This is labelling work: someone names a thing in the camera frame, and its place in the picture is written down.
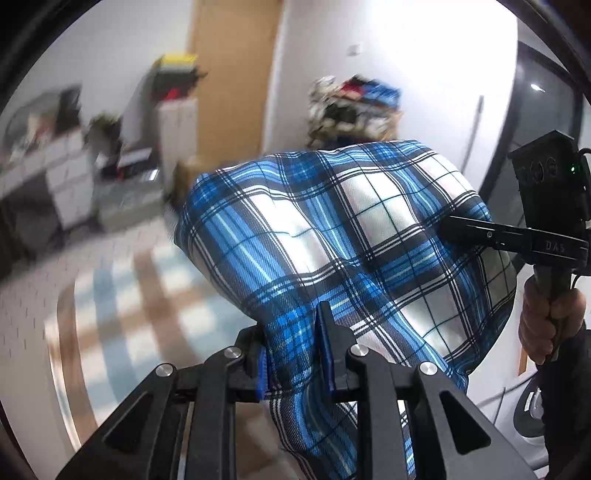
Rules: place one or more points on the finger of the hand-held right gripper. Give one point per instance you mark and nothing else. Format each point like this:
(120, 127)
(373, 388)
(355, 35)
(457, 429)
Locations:
(485, 233)

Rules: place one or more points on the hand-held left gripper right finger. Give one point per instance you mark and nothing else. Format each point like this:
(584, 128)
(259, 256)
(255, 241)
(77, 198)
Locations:
(327, 355)

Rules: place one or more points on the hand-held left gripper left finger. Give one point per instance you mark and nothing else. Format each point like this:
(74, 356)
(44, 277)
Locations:
(261, 376)

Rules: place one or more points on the blue plaid shirt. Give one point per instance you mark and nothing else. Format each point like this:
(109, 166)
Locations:
(332, 240)

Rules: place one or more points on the person's right forearm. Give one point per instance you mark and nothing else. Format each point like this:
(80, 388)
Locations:
(570, 406)

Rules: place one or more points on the person's right hand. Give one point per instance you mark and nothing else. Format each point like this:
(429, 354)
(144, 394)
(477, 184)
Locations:
(535, 327)

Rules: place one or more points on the dark glass door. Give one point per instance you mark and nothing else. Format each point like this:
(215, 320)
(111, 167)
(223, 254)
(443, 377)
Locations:
(545, 92)

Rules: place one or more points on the checkered bed sheet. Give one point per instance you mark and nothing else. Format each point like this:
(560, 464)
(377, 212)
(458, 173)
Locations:
(138, 304)

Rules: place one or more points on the shoe rack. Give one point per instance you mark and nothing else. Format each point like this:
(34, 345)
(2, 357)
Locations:
(355, 110)

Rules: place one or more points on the cardboard box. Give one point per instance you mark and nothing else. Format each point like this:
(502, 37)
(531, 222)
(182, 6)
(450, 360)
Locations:
(187, 180)

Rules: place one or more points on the silver suitcase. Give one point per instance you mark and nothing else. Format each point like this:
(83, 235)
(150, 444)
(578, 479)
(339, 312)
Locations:
(129, 203)

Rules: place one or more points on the black box with red label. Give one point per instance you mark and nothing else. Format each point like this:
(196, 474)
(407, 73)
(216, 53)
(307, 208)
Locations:
(134, 161)

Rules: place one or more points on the white cabinet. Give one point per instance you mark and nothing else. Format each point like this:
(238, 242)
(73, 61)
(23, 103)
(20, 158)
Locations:
(178, 134)

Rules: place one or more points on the white drawer desk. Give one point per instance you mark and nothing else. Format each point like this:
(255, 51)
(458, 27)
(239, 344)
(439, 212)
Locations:
(55, 175)

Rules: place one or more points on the wooden door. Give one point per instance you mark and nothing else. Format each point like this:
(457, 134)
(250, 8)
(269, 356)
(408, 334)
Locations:
(235, 78)

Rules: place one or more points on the stack of black shoe boxes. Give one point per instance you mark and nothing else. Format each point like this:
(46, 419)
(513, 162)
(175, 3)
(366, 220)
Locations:
(175, 74)

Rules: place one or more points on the white light switch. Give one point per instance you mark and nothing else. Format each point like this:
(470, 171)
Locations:
(354, 48)

